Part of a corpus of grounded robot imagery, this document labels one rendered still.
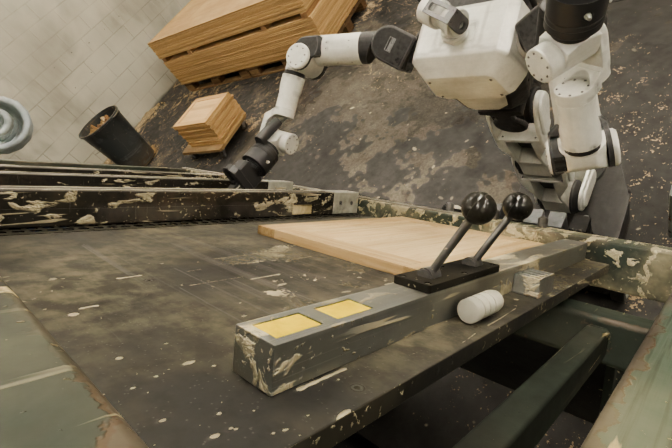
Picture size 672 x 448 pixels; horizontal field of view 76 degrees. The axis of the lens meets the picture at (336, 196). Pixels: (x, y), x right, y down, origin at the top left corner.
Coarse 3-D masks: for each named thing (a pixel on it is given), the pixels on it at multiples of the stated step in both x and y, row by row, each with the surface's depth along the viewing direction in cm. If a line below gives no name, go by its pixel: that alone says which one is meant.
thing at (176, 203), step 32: (0, 192) 75; (32, 192) 79; (64, 192) 82; (96, 192) 87; (128, 192) 91; (160, 192) 96; (192, 192) 102; (224, 192) 109; (256, 192) 116; (288, 192) 125; (320, 192) 134; (352, 192) 146; (0, 224) 76; (32, 224) 79; (64, 224) 83
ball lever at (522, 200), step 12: (516, 192) 57; (504, 204) 57; (516, 204) 55; (528, 204) 55; (516, 216) 56; (528, 216) 56; (504, 228) 58; (492, 240) 59; (480, 252) 60; (468, 264) 60; (480, 264) 61
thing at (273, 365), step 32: (512, 256) 75; (544, 256) 78; (576, 256) 96; (384, 288) 49; (448, 288) 51; (480, 288) 58; (256, 320) 36; (320, 320) 37; (352, 320) 38; (384, 320) 42; (416, 320) 47; (256, 352) 33; (288, 352) 33; (320, 352) 35; (352, 352) 39; (256, 384) 33; (288, 384) 33
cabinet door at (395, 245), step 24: (288, 240) 88; (312, 240) 84; (336, 240) 86; (360, 240) 90; (384, 240) 93; (408, 240) 96; (432, 240) 99; (480, 240) 105; (504, 240) 109; (528, 240) 111; (360, 264) 76; (384, 264) 72; (408, 264) 71
